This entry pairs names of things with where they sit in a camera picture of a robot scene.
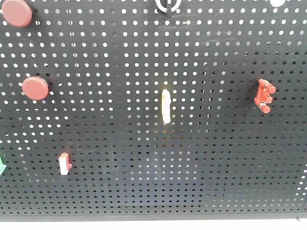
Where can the black perforated pegboard panel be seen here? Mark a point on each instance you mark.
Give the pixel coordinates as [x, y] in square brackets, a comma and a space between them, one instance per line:
[107, 63]

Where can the lower red round button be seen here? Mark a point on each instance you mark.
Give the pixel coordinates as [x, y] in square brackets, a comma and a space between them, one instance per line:
[35, 88]

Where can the upper red round button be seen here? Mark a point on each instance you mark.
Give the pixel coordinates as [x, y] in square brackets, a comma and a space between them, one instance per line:
[17, 12]

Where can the right white red switch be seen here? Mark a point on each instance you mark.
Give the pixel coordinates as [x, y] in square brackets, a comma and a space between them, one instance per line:
[64, 164]

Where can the white ring knob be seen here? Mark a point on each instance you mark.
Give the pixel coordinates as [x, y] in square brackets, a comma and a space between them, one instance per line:
[169, 8]

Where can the red round button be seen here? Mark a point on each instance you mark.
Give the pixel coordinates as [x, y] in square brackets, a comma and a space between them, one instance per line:
[35, 88]
[17, 12]

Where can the yellow white rocker switch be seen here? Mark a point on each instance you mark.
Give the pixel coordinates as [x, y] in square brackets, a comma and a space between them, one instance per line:
[165, 106]

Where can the red toggle switch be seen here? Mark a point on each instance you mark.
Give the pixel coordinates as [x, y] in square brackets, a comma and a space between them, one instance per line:
[263, 97]

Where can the green round button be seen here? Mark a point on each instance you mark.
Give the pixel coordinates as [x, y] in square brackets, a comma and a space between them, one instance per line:
[2, 166]

